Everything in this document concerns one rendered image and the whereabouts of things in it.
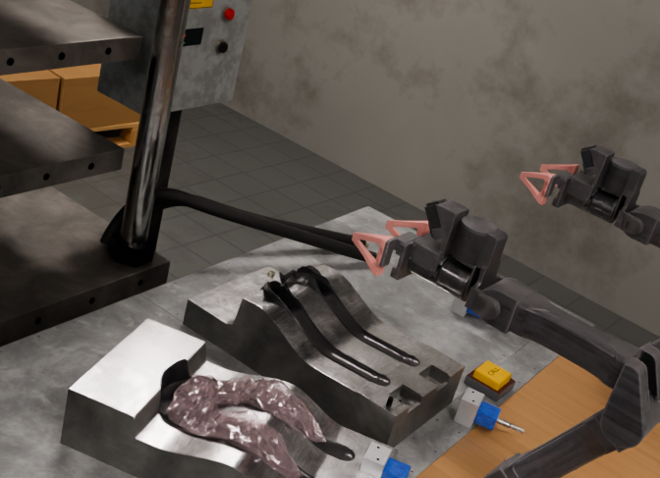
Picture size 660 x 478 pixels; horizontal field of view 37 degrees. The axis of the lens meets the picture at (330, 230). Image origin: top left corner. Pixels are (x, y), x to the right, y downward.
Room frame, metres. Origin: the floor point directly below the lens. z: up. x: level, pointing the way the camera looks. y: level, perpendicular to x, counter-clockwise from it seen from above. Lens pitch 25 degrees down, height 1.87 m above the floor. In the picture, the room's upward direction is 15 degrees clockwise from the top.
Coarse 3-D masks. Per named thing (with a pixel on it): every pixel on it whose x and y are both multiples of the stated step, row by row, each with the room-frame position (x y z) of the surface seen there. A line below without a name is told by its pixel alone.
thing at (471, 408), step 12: (468, 396) 1.61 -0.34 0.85; (480, 396) 1.62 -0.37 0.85; (468, 408) 1.58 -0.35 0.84; (480, 408) 1.59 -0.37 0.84; (492, 408) 1.61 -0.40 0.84; (456, 420) 1.59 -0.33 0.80; (468, 420) 1.58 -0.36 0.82; (480, 420) 1.58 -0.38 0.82; (492, 420) 1.57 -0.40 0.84; (504, 420) 1.59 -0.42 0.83
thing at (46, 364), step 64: (256, 256) 2.04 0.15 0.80; (320, 256) 2.12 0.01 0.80; (128, 320) 1.63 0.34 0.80; (384, 320) 1.90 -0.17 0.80; (448, 320) 1.98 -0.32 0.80; (0, 384) 1.34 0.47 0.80; (64, 384) 1.38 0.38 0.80; (0, 448) 1.19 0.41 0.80; (64, 448) 1.23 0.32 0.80; (448, 448) 1.50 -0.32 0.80
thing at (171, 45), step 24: (168, 0) 1.87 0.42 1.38; (168, 24) 1.87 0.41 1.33; (168, 48) 1.87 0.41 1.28; (168, 72) 1.88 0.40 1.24; (144, 96) 1.88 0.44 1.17; (168, 96) 1.89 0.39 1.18; (144, 120) 1.88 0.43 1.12; (168, 120) 1.90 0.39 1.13; (144, 144) 1.87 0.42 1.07; (144, 168) 1.87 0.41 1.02; (144, 192) 1.88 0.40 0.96; (144, 216) 1.88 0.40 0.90; (120, 240) 1.88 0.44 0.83; (144, 240) 1.89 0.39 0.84
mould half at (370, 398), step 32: (224, 288) 1.75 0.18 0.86; (256, 288) 1.79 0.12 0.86; (352, 288) 1.78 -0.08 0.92; (192, 320) 1.66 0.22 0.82; (224, 320) 1.63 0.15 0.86; (256, 320) 1.59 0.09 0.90; (288, 320) 1.59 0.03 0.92; (320, 320) 1.65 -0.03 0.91; (256, 352) 1.58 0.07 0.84; (288, 352) 1.54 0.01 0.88; (320, 352) 1.57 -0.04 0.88; (352, 352) 1.60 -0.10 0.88; (416, 352) 1.65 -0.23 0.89; (320, 384) 1.50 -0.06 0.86; (352, 384) 1.49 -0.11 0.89; (416, 384) 1.54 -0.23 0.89; (448, 384) 1.60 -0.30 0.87; (352, 416) 1.46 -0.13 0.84; (384, 416) 1.43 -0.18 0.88; (416, 416) 1.51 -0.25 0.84
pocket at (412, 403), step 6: (396, 390) 1.51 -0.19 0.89; (402, 390) 1.53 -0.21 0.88; (408, 390) 1.52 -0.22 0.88; (396, 396) 1.52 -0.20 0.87; (402, 396) 1.53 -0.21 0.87; (408, 396) 1.52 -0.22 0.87; (414, 396) 1.52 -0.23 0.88; (420, 396) 1.51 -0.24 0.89; (402, 402) 1.51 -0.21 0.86; (408, 402) 1.51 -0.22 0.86; (414, 402) 1.51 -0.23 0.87
